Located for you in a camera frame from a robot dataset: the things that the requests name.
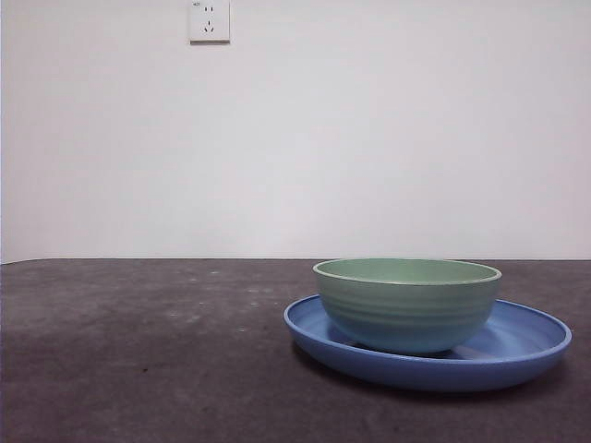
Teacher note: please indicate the green ribbed bowl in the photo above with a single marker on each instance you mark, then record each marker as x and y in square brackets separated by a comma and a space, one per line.
[406, 318]

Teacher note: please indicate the blue round plate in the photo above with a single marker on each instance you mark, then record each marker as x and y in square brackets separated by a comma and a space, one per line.
[415, 374]

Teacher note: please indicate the white wall socket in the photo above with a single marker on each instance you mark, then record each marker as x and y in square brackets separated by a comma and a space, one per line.
[209, 23]

